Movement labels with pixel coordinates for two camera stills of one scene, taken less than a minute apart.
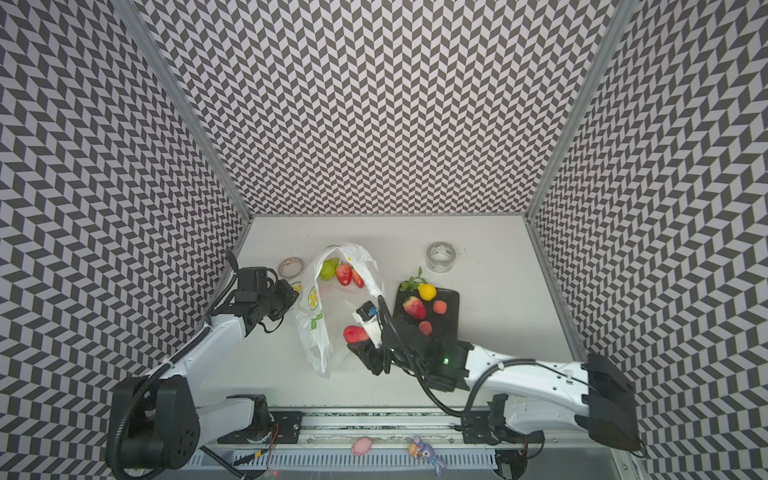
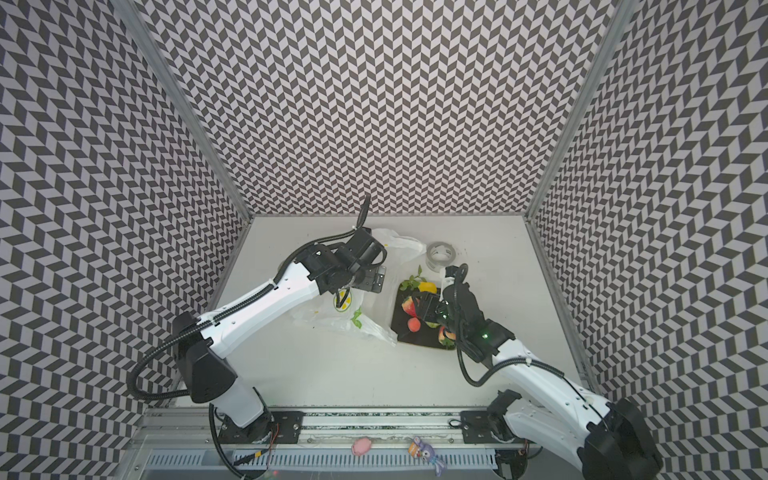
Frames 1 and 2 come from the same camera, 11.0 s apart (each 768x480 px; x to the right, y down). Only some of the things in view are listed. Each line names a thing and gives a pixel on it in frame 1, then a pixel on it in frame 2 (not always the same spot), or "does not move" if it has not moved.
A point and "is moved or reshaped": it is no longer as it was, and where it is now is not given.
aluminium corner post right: [614, 33] does not move
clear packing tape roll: [440, 257] does not move
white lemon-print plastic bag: [325, 308] is moved or reshaped
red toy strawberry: [415, 307] does not move
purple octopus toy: [418, 449] does not move
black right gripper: [377, 354] -> [432, 306]
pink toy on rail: [361, 446] does not move
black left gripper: [289, 295] -> [371, 284]
